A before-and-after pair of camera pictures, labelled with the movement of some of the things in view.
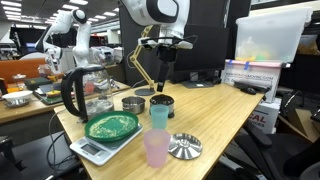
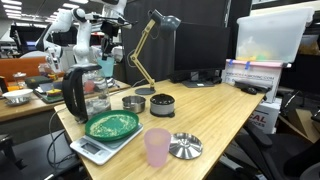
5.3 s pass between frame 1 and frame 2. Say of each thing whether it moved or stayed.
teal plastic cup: moved
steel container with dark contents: stayed
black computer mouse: stayed
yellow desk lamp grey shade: stayed
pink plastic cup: stayed
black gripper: moved
